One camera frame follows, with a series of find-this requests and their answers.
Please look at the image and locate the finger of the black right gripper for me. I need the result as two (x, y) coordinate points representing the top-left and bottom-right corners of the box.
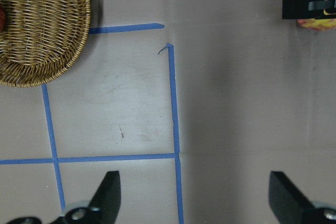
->
(282, 0), (335, 19)

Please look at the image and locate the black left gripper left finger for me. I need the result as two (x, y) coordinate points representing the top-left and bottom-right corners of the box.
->
(5, 170), (122, 224)

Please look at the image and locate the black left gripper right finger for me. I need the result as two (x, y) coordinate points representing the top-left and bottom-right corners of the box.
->
(268, 171), (335, 223)

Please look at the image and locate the red yellow apple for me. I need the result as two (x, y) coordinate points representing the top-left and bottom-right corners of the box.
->
(297, 0), (336, 31)

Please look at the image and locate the woven wicker basket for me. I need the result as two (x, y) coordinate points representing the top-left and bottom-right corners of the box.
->
(1, 0), (91, 88)

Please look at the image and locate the dark red apple in basket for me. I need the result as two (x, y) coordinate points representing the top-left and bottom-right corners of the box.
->
(0, 6), (6, 32)

